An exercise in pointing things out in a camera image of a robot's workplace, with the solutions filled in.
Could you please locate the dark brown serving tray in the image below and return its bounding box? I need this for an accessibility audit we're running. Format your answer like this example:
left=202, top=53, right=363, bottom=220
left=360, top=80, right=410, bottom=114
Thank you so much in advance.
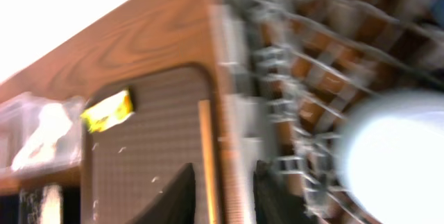
left=80, top=64, right=225, bottom=223

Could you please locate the white tissue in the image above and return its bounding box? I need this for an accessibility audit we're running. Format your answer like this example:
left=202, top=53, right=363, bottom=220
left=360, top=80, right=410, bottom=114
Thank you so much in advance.
left=10, top=103, right=73, bottom=171

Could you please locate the grey dishwasher rack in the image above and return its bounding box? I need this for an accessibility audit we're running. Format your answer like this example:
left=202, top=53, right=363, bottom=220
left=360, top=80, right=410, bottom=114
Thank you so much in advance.
left=219, top=0, right=443, bottom=223

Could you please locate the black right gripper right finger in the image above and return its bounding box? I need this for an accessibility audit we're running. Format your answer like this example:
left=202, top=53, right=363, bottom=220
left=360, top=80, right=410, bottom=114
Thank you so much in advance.
left=253, top=160, right=317, bottom=224

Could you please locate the clear plastic bin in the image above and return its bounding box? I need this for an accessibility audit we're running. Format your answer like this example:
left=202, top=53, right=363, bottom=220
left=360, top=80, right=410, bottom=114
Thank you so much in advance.
left=1, top=92, right=85, bottom=178

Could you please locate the black plastic tray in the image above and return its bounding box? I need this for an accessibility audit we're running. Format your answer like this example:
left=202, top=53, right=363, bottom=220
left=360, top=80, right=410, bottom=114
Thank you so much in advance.
left=1, top=184, right=81, bottom=224

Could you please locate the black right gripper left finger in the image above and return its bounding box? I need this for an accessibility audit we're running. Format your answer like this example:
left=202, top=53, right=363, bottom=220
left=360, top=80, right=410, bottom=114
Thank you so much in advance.
left=131, top=163, right=196, bottom=224

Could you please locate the green yellow snack wrapper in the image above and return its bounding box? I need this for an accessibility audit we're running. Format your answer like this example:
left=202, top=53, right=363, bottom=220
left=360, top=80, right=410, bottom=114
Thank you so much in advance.
left=80, top=89, right=134, bottom=133

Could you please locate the light blue bowl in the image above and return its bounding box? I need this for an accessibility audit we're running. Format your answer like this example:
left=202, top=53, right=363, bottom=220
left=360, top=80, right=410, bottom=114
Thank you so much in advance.
left=334, top=90, right=443, bottom=224

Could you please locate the wooden chopstick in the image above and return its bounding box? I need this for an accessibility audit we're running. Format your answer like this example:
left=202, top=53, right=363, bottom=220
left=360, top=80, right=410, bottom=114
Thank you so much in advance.
left=198, top=100, right=219, bottom=224

